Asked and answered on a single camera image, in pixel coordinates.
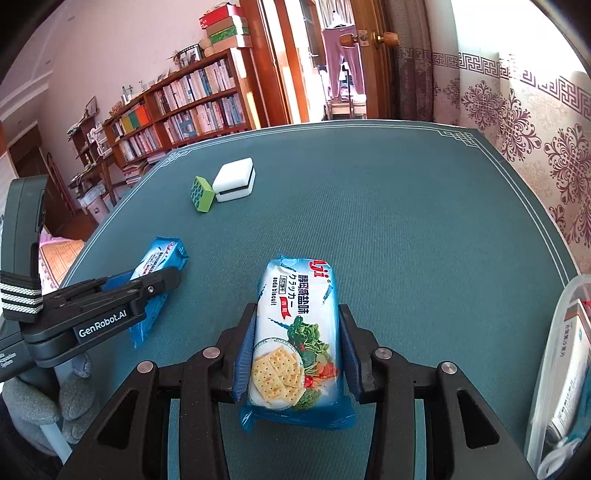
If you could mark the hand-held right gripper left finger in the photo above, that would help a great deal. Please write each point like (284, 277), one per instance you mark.
(242, 364)

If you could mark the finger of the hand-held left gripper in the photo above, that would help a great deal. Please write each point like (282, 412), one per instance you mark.
(152, 281)

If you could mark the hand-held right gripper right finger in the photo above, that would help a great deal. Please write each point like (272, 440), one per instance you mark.
(349, 364)

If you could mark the blue cracker packet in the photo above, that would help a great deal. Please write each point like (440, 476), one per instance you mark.
(295, 323)
(161, 254)

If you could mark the clear plastic container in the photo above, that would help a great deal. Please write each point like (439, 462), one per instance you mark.
(538, 415)

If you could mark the white cotton swab bag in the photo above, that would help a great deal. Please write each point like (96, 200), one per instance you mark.
(561, 457)

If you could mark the blue knitted cloth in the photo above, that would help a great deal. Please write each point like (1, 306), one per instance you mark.
(575, 434)

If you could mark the red and white packet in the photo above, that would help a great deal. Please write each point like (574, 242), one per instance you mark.
(586, 303)

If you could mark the person's left hand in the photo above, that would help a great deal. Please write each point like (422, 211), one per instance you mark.
(74, 401)

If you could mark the bed with bamboo mat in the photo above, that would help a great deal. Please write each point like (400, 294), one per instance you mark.
(62, 258)

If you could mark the cluttered wooden rack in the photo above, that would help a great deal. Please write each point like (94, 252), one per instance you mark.
(90, 147)

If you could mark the green patterned small box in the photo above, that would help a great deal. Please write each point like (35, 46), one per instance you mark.
(201, 194)

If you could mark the white rectangular block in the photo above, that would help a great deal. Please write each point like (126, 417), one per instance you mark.
(233, 175)

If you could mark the low wooden bookshelf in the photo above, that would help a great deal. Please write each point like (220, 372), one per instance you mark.
(134, 134)

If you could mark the teal table mat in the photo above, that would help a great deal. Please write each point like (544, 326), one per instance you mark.
(415, 230)

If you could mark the tall wooden bookshelf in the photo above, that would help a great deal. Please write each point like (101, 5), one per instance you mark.
(198, 97)

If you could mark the white and blue medicine box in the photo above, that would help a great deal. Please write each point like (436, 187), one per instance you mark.
(572, 369)

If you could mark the beige box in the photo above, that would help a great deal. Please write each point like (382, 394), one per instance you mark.
(231, 41)

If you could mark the green gift box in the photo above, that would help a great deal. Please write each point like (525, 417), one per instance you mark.
(226, 28)

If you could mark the red gift box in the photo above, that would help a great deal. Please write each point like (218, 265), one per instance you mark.
(220, 14)

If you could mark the wooden door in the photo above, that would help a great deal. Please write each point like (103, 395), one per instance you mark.
(376, 83)

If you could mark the pink pants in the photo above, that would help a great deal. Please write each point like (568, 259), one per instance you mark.
(332, 60)

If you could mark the light patterned curtain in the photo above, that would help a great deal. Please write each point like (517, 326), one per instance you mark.
(508, 115)

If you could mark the dark brown curtain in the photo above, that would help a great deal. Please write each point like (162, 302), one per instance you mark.
(413, 69)

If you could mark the picture frame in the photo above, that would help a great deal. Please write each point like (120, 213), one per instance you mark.
(190, 56)

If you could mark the wooden door frame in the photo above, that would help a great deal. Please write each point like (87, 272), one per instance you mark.
(277, 69)

